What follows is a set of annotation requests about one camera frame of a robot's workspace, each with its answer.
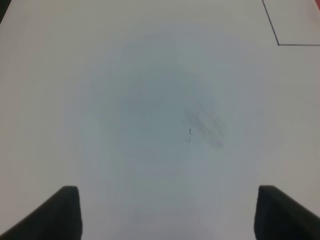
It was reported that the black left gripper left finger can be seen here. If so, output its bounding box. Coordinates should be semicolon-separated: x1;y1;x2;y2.
0;186;83;240

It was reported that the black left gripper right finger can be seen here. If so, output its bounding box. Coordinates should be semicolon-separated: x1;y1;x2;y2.
253;185;320;240

